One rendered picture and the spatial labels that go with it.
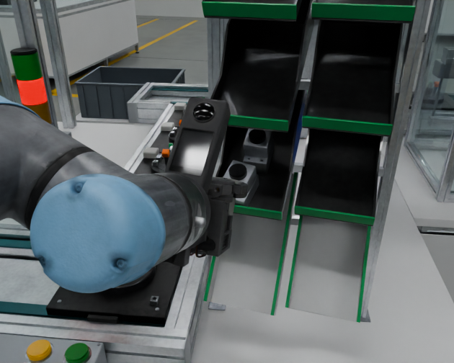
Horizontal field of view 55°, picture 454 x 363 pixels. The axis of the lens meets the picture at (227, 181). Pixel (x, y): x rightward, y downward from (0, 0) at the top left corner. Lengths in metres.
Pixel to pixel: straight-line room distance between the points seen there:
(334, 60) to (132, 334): 0.62
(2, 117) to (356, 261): 0.69
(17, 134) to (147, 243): 0.12
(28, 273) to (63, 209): 0.87
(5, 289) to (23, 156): 0.82
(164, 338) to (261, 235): 0.27
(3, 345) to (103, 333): 0.18
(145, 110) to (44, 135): 1.75
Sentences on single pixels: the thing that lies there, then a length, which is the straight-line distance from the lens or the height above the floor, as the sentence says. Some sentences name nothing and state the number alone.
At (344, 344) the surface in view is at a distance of 1.01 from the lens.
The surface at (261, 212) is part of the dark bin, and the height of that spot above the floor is 1.20.
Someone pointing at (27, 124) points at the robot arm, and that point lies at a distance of 0.35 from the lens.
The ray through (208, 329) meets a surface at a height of 0.86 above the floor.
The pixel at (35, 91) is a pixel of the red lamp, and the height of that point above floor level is 1.34.
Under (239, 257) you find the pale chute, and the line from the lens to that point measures 0.87.
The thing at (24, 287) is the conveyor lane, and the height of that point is 0.92.
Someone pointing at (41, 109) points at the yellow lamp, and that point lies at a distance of 0.99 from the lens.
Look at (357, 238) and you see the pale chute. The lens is 0.89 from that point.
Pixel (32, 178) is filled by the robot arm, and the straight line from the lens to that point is 0.32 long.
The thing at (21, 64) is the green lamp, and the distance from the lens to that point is 0.97.
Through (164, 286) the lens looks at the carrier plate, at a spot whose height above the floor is 0.97.
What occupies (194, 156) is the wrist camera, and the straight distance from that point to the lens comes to 0.45.
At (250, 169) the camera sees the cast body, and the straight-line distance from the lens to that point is 0.73.
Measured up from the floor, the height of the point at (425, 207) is 0.86.
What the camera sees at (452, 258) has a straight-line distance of 1.60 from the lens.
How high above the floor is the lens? 1.60
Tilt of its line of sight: 28 degrees down
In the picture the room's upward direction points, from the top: straight up
